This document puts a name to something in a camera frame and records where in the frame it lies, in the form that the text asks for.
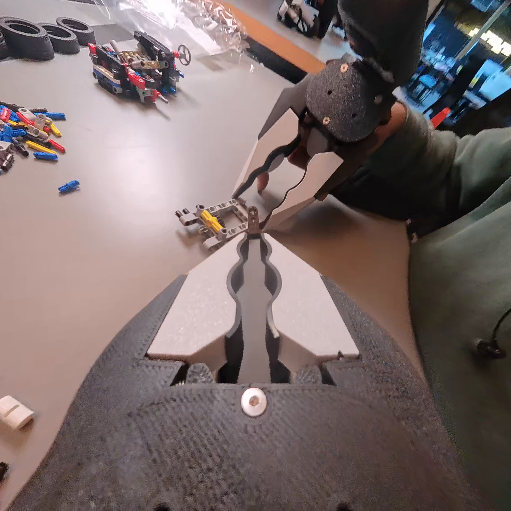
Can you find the person's right forearm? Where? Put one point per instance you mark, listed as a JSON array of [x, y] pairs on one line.
[[415, 167]]

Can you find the white lego piece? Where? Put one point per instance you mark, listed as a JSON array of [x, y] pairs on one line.
[[15, 412]]

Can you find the person's green hoodie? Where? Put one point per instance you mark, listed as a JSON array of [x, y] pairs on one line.
[[459, 319]]

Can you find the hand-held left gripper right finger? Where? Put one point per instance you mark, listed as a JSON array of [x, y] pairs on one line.
[[311, 311]]

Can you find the grey lego frame assembly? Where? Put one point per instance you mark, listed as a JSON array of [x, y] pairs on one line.
[[215, 223]]

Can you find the person's right hand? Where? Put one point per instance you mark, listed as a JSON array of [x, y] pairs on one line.
[[298, 156]]

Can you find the orange traffic cone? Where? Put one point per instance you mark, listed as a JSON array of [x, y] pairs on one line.
[[441, 117]]

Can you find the black and white bag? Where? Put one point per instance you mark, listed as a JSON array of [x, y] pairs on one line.
[[297, 16]]

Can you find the partly built lego car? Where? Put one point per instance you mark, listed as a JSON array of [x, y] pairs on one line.
[[131, 68]]

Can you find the clear plastic bag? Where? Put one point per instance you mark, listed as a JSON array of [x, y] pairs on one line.
[[175, 24]]

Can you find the pile of colourful lego pins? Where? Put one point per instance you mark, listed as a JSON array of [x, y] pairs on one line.
[[28, 131]]

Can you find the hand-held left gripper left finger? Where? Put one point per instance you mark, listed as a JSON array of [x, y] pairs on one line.
[[191, 311]]

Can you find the black rubber lego tire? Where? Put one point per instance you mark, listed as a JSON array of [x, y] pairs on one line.
[[80, 30], [64, 40], [24, 40]]

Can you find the blue lego pin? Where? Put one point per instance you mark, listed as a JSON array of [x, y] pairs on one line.
[[68, 187]]

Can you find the black lego connector piece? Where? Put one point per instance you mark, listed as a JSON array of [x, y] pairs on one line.
[[252, 221]]

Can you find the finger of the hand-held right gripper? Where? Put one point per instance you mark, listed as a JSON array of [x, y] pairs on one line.
[[311, 187], [267, 147]]

